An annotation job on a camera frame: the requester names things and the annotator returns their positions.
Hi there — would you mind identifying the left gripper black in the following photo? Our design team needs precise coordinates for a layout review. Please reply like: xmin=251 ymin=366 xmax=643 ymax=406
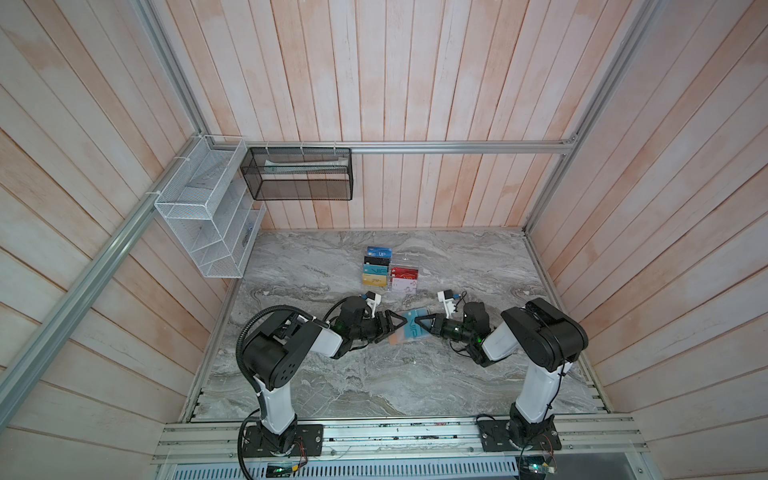
xmin=350 ymin=309 xmax=407 ymax=343

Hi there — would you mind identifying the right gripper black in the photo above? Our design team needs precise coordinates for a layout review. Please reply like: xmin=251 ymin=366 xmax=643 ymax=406
xmin=415 ymin=312 xmax=474 ymax=345

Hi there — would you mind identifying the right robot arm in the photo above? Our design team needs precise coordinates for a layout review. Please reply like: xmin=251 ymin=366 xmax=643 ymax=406
xmin=414 ymin=297 xmax=589 ymax=449

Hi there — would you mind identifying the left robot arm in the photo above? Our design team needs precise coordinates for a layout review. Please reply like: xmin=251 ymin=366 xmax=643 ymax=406
xmin=235 ymin=292 xmax=408 ymax=451

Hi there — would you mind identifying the white pink card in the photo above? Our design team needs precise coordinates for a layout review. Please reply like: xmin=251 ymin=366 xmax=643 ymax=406
xmin=391 ymin=277 xmax=418 ymax=294

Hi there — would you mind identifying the yellow VIP card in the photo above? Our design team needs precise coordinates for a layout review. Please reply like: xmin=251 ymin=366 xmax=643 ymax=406
xmin=362 ymin=273 xmax=388 ymax=287

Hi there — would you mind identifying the red card on stand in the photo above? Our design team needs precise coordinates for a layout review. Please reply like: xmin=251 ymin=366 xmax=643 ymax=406
xmin=391 ymin=267 xmax=419 ymax=280

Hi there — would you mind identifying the teal VIP card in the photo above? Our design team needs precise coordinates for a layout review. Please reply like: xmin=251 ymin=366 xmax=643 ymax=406
xmin=363 ymin=264 xmax=389 ymax=277

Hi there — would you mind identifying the black card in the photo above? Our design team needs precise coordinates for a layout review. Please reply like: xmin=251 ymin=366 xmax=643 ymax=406
xmin=364 ymin=256 xmax=391 ymax=267

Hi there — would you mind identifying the blue card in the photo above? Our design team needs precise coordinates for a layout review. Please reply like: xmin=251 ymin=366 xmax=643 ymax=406
xmin=366 ymin=246 xmax=392 ymax=259

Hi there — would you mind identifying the black mesh basket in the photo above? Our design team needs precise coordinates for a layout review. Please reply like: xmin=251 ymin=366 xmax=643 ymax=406
xmin=240 ymin=146 xmax=354 ymax=201

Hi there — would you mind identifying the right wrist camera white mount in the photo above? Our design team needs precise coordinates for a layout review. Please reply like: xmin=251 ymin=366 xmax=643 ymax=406
xmin=437 ymin=289 xmax=464 ymax=319

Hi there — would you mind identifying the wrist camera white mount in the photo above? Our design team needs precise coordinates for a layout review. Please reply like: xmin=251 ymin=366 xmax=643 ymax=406
xmin=362 ymin=291 xmax=382 ymax=318
xmin=437 ymin=289 xmax=464 ymax=319

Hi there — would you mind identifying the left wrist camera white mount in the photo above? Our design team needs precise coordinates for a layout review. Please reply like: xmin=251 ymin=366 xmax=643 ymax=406
xmin=362 ymin=291 xmax=382 ymax=318

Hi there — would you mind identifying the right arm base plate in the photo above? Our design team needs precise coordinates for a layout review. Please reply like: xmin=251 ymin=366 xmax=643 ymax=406
xmin=476 ymin=418 xmax=562 ymax=452

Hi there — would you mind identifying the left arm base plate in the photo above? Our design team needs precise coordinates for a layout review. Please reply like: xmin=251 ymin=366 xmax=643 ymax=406
xmin=238 ymin=422 xmax=324 ymax=458

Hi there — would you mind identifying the black corrugated cable hose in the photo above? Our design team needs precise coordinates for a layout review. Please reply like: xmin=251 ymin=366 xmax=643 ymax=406
xmin=235 ymin=304 xmax=313 ymax=480

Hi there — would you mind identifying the horizontal aluminium wall rail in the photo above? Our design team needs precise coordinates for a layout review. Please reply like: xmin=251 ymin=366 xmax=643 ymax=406
xmin=243 ymin=140 xmax=576 ymax=155

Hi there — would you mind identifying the aluminium front rail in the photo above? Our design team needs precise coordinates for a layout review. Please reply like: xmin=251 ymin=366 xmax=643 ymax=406
xmin=151 ymin=414 xmax=649 ymax=465

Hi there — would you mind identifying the white wire mesh shelf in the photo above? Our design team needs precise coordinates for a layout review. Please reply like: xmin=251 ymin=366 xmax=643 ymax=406
xmin=155 ymin=135 xmax=266 ymax=279

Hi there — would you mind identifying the left aluminium wall rail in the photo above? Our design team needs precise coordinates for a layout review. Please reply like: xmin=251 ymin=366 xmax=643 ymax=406
xmin=1 ymin=133 xmax=203 ymax=429

